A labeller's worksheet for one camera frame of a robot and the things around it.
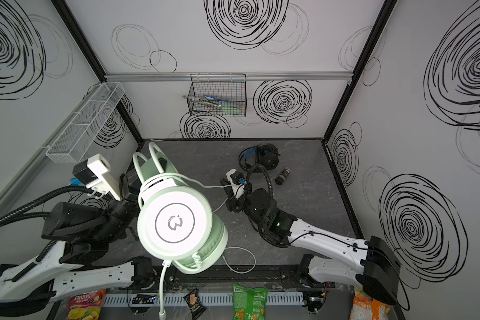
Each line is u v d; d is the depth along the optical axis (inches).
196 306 26.3
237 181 21.7
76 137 29.1
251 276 29.6
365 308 25.7
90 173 13.1
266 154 40.3
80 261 15.5
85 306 25.7
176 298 27.7
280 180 38.9
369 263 16.1
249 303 25.8
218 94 34.8
